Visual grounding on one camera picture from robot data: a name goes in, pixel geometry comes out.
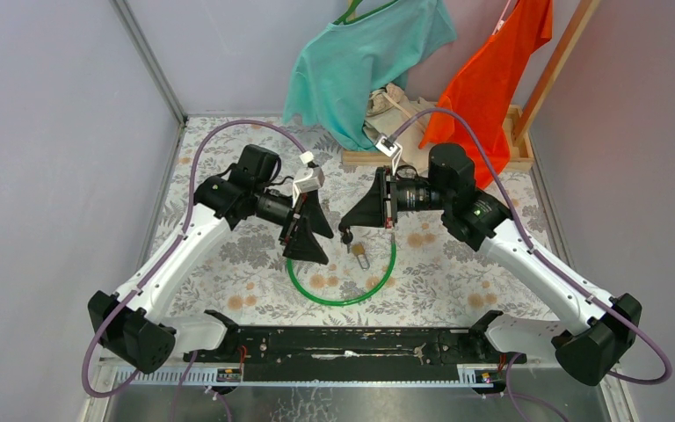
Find purple cable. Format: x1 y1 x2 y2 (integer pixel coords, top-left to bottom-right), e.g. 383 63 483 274
81 120 309 422
387 107 674 422

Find orange t-shirt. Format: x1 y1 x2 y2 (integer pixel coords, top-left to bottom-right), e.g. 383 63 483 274
420 0 555 189

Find brass padlock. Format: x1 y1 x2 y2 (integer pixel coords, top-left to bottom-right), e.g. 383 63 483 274
351 243 370 271

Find floral table mat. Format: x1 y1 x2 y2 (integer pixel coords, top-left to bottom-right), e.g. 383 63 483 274
154 117 553 326

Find wooden clothes rack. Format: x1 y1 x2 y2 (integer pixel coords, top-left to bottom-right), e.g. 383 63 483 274
341 0 600 173

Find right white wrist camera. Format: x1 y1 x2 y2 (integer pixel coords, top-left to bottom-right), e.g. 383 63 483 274
375 134 403 176

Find teal t-shirt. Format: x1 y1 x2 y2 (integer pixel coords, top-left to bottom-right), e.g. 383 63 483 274
282 1 457 151

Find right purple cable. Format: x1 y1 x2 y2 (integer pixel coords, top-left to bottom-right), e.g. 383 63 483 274
387 107 674 422

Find beige cloth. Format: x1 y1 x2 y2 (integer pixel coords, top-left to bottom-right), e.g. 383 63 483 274
362 83 436 176

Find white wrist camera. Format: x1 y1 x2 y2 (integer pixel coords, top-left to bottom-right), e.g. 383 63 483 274
292 151 325 207
375 134 403 176

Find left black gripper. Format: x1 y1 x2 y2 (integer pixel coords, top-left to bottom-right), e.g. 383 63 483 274
252 185 334 265

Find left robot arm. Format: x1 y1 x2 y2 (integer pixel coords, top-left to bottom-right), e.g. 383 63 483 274
88 144 334 375

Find green clothes hanger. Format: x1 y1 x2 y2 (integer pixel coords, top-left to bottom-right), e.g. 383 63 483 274
332 0 396 25

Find black headed keys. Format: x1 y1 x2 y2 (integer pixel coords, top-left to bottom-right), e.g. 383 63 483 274
340 228 354 253

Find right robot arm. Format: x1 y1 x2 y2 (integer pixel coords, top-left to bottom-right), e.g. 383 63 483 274
338 144 642 386

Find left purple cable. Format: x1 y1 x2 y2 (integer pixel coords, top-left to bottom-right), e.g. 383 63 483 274
81 120 309 422

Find green cable lock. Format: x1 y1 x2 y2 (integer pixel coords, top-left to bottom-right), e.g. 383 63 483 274
286 233 397 307

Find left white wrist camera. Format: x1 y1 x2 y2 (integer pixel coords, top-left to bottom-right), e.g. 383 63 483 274
292 151 325 207

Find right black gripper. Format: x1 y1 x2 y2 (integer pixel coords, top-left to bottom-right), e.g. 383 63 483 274
341 166 451 229

